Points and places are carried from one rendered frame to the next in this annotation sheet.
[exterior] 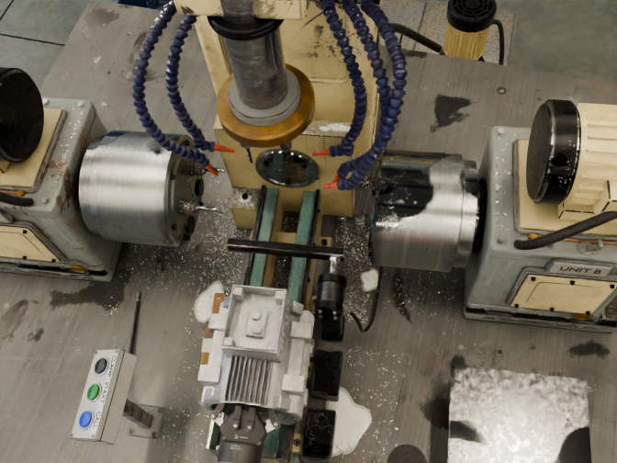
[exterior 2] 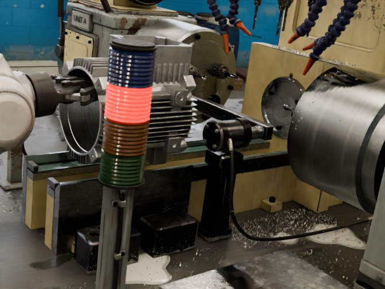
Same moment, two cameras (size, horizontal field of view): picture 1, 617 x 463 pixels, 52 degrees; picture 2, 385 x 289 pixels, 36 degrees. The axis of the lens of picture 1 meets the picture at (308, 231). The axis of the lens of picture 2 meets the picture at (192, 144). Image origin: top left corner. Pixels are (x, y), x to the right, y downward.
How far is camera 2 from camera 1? 1.17 m
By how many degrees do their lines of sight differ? 51
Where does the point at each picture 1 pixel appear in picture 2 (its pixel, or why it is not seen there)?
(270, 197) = (258, 140)
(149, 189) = (176, 32)
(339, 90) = (365, 61)
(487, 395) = (295, 278)
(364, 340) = (230, 253)
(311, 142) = (313, 70)
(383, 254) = (298, 122)
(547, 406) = not seen: outside the picture
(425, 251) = (338, 123)
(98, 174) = (158, 22)
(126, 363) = (50, 71)
